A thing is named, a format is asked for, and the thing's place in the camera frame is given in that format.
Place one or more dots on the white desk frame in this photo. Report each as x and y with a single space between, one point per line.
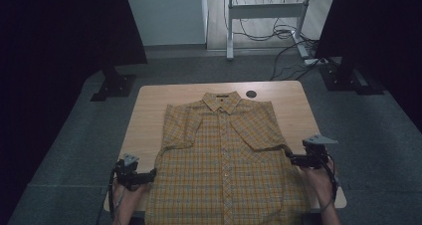
265 11

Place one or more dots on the dark round table grommet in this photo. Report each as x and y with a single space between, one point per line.
251 94

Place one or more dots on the person's left hand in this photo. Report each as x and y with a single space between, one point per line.
127 198

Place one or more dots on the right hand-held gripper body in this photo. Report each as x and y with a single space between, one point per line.
315 155

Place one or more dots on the black stand base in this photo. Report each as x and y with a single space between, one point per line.
341 79
114 85

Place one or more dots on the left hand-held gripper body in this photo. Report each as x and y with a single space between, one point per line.
127 175

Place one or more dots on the yellow plaid short-sleeved shirt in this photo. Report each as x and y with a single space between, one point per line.
225 165

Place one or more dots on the person's right hand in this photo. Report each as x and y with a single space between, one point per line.
318 181

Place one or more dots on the white power strip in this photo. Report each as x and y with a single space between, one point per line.
312 61

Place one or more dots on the dark curtain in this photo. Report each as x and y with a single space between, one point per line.
49 52
381 36

